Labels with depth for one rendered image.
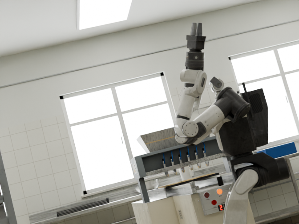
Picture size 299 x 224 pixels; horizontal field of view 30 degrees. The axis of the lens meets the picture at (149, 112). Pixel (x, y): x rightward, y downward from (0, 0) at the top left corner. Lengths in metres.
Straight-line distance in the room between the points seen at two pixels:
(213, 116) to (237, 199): 0.47
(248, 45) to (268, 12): 0.56
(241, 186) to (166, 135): 1.32
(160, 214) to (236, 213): 1.18
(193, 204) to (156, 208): 0.70
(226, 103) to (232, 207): 0.55
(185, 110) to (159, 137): 1.45
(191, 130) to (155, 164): 1.51
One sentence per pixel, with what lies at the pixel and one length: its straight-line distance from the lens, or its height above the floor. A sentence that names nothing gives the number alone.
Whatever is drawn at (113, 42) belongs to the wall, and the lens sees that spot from 7.37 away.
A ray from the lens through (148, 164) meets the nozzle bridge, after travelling 4.10.
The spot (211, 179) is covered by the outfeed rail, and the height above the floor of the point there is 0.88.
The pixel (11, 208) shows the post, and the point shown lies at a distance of 2.30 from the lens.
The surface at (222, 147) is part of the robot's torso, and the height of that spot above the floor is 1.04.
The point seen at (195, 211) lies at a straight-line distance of 3.35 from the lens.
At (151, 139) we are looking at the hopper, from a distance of 4.07.
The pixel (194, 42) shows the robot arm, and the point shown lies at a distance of 2.68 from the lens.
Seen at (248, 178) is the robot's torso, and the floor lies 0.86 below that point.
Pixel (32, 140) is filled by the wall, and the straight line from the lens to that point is 7.12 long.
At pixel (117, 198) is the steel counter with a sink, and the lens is 7.01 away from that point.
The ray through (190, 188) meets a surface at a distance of 3.35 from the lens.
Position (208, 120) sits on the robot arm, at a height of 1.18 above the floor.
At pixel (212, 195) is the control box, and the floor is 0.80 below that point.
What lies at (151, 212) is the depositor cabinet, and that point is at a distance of 4.01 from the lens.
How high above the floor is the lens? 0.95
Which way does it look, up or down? 7 degrees up
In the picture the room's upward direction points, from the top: 15 degrees counter-clockwise
